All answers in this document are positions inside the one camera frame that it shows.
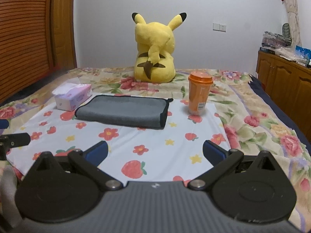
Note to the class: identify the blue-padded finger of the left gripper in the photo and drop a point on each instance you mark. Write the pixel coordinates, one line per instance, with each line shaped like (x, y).
(4, 124)

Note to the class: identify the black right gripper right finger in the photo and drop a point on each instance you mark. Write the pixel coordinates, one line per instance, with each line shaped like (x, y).
(252, 189)

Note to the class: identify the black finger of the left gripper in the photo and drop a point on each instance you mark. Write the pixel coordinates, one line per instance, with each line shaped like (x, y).
(12, 141)

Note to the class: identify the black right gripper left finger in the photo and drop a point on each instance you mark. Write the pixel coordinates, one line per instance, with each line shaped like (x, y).
(57, 189)

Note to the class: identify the purple and grey towel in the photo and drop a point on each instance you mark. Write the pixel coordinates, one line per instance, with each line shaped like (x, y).
(130, 111)

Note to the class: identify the floral bed quilt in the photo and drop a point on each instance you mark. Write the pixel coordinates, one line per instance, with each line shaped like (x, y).
(250, 124)

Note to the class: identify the purple tissue box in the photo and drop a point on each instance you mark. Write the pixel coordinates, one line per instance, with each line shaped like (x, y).
(69, 96)

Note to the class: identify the white floral mat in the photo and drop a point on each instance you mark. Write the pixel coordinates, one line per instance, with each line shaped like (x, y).
(173, 153)

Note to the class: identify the wooden door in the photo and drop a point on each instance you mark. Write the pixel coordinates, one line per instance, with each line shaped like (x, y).
(62, 34)

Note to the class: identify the wooden cabinet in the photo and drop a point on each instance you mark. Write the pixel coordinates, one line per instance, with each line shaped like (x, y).
(288, 85)

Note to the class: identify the orange lidded cup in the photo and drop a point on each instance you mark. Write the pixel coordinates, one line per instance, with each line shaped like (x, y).
(199, 88)

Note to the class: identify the clutter on cabinet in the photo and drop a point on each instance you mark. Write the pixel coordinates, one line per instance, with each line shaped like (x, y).
(281, 45)

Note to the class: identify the yellow Pikachu plush toy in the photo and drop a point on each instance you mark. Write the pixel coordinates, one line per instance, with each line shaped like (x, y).
(155, 44)

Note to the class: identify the beige curtain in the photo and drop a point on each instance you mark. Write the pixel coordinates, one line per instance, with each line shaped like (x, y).
(293, 21)

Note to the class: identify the white wall switch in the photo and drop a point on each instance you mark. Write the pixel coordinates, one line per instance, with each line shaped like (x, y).
(219, 27)

